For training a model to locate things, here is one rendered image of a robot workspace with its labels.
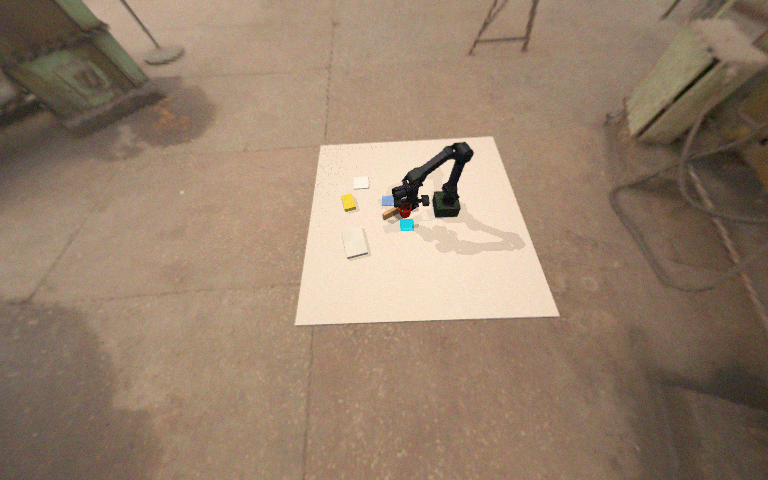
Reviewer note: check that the white rectangular block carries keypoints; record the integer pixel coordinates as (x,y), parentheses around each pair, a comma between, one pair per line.
(354,242)

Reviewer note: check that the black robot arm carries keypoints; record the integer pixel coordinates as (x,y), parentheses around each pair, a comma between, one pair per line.
(462,155)

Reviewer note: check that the brown wooden block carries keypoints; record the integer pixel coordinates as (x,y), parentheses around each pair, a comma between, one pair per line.
(390,213)

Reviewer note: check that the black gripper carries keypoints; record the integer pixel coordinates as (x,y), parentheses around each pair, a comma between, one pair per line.
(412,200)

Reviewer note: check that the yellow block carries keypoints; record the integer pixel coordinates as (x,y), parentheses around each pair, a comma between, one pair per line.
(348,202)

